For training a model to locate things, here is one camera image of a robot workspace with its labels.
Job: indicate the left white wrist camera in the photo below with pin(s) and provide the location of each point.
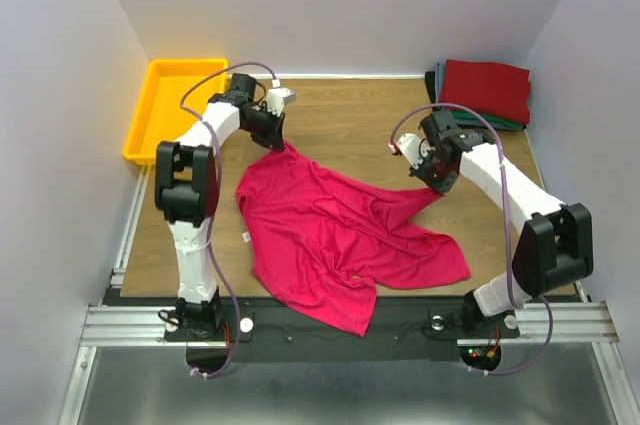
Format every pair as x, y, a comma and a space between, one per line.
278, 98

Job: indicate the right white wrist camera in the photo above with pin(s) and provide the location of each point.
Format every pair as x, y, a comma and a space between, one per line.
411, 147

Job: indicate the folded blue grey t shirt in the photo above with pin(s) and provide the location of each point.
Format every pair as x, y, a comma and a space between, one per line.
440, 72

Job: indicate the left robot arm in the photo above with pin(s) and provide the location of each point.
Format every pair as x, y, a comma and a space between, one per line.
187, 191

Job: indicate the yellow plastic tray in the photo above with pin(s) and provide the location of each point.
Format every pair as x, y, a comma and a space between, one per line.
158, 116

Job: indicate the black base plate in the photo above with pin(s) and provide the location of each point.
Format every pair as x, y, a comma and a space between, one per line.
402, 328

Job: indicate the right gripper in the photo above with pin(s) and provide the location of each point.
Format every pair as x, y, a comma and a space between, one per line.
441, 186

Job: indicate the aluminium frame rail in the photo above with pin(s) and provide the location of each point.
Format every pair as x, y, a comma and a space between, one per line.
138, 326

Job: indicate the folded green t shirt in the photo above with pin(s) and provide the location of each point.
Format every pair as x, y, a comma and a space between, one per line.
466, 119

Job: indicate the folded black t shirt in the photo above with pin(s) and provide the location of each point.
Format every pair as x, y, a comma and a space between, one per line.
429, 84

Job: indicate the pink t shirt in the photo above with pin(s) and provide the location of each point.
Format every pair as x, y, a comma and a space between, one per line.
323, 242

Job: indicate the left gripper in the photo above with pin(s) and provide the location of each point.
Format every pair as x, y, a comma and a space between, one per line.
274, 139

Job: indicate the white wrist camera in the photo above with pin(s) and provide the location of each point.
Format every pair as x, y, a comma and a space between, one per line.
278, 98
411, 147

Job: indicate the folded red t shirt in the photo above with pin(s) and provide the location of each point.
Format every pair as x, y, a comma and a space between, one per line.
492, 88

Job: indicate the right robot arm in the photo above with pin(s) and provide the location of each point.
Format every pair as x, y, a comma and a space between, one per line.
555, 244

